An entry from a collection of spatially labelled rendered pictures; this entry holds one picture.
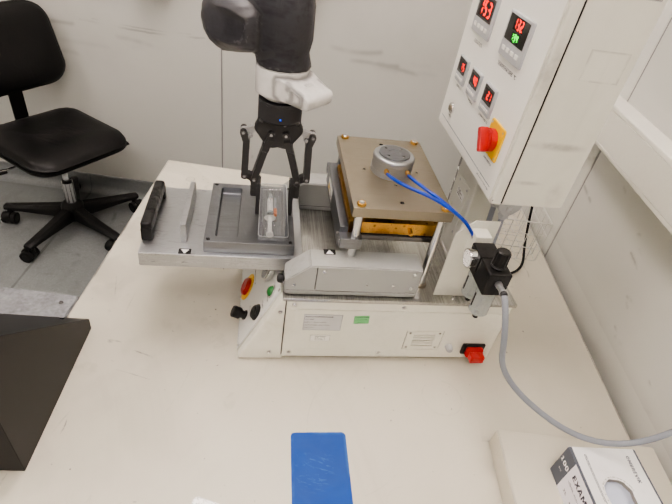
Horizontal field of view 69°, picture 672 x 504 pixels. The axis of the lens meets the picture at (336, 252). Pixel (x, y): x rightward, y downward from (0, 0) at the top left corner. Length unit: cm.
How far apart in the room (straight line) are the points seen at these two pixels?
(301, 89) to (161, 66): 173
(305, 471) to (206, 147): 195
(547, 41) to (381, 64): 160
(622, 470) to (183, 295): 90
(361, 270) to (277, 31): 41
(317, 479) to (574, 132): 69
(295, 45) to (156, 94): 179
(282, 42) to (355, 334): 55
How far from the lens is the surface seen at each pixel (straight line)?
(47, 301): 120
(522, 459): 97
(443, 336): 104
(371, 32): 228
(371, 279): 89
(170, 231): 97
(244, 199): 101
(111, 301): 116
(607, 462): 96
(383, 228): 89
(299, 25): 79
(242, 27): 81
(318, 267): 85
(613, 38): 80
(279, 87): 81
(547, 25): 78
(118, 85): 260
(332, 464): 91
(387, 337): 100
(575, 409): 116
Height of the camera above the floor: 155
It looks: 38 degrees down
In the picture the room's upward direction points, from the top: 10 degrees clockwise
